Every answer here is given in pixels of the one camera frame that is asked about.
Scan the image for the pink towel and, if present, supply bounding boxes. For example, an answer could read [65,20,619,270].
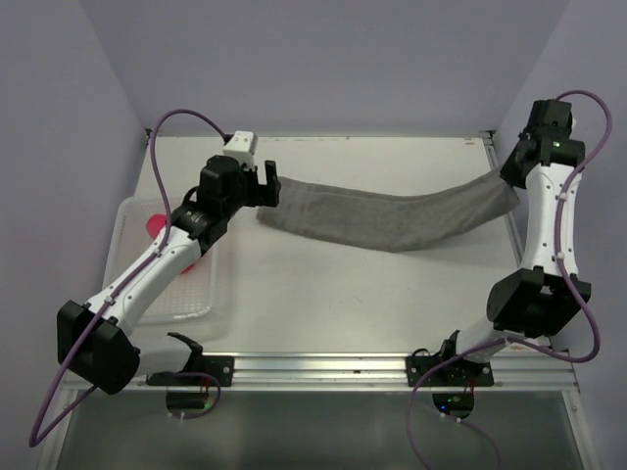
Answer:
[144,215,201,280]

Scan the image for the clear plastic basket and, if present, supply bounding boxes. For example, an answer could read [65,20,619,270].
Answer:
[103,197,217,325]

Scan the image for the grey towel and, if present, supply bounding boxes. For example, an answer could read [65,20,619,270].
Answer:
[257,170,519,253]

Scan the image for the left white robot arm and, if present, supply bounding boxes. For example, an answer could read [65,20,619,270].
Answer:
[57,156,281,395]

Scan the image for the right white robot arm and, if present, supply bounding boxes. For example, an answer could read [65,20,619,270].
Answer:
[436,100,591,385]

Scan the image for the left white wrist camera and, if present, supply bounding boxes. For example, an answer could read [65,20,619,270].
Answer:
[222,130,258,168]

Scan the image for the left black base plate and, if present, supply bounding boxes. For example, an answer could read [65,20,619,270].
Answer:
[146,354,234,387]

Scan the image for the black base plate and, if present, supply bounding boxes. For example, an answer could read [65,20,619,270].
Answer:
[146,354,234,387]
[405,349,495,388]

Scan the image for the aluminium mounting rail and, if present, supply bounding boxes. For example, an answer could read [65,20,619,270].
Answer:
[61,348,574,393]

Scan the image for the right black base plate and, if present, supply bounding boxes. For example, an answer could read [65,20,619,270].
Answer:
[405,349,495,388]

